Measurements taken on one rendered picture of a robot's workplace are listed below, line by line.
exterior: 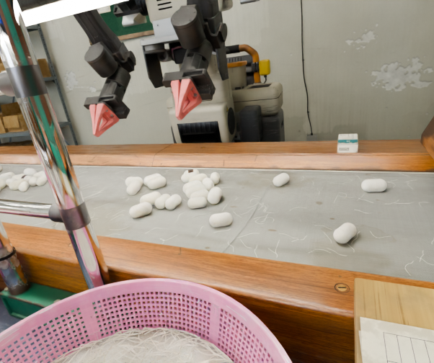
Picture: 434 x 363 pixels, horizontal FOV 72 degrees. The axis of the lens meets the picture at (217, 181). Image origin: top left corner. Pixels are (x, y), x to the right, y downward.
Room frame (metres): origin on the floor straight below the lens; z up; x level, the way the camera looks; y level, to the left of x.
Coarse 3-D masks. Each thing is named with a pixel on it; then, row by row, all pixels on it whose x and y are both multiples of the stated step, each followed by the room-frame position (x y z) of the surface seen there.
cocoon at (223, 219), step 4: (224, 212) 0.37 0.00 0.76; (228, 212) 0.37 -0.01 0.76; (212, 216) 0.36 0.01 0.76; (216, 216) 0.36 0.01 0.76; (220, 216) 0.36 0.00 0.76; (224, 216) 0.36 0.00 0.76; (228, 216) 0.36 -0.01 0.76; (212, 220) 0.36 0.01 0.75; (216, 220) 0.36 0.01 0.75; (220, 220) 0.36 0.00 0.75; (224, 220) 0.36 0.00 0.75; (228, 220) 0.36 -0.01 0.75; (212, 224) 0.36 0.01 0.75; (216, 224) 0.35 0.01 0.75; (220, 224) 0.35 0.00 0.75; (224, 224) 0.36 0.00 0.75; (228, 224) 0.36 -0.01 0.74
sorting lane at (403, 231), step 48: (0, 192) 0.64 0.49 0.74; (48, 192) 0.60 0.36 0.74; (96, 192) 0.56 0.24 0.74; (144, 192) 0.52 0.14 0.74; (240, 192) 0.46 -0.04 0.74; (288, 192) 0.44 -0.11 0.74; (336, 192) 0.41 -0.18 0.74; (384, 192) 0.39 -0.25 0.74; (432, 192) 0.37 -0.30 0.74; (144, 240) 0.35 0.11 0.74; (192, 240) 0.34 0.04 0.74; (240, 240) 0.32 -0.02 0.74; (288, 240) 0.31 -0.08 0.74; (384, 240) 0.28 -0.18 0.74; (432, 240) 0.27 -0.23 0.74
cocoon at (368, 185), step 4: (364, 180) 0.41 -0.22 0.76; (368, 180) 0.40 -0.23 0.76; (372, 180) 0.40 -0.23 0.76; (376, 180) 0.40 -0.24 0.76; (380, 180) 0.40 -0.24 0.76; (364, 184) 0.40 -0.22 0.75; (368, 184) 0.40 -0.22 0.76; (372, 184) 0.39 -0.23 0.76; (376, 184) 0.39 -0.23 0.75; (380, 184) 0.39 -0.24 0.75; (384, 184) 0.39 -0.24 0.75; (364, 188) 0.40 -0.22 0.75; (368, 188) 0.39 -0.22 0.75; (372, 188) 0.39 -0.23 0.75; (376, 188) 0.39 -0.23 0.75; (380, 188) 0.39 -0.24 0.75; (384, 188) 0.39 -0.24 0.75
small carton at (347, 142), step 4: (340, 136) 0.56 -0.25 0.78; (344, 136) 0.56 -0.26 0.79; (348, 136) 0.55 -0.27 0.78; (352, 136) 0.55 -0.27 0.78; (356, 136) 0.55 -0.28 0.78; (340, 140) 0.53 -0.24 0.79; (344, 140) 0.53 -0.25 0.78; (348, 140) 0.53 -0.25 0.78; (352, 140) 0.52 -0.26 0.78; (356, 140) 0.52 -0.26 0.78; (340, 144) 0.52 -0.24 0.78; (344, 144) 0.52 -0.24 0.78; (348, 144) 0.52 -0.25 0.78; (352, 144) 0.51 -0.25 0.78; (356, 144) 0.51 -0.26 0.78; (340, 148) 0.52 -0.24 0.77; (344, 148) 0.52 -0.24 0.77; (348, 148) 0.52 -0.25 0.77; (352, 148) 0.51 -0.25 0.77; (356, 148) 0.51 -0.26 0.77; (340, 152) 0.52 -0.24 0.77; (344, 152) 0.52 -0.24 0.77; (348, 152) 0.52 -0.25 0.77; (352, 152) 0.51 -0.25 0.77; (356, 152) 0.51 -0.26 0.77
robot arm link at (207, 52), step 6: (204, 42) 0.73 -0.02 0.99; (210, 42) 0.74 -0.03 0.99; (198, 48) 0.72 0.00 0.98; (204, 48) 0.72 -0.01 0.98; (210, 48) 0.74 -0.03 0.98; (186, 54) 0.72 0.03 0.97; (192, 54) 0.71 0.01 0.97; (198, 54) 0.71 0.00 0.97; (204, 54) 0.71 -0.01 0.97; (210, 54) 0.73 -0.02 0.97
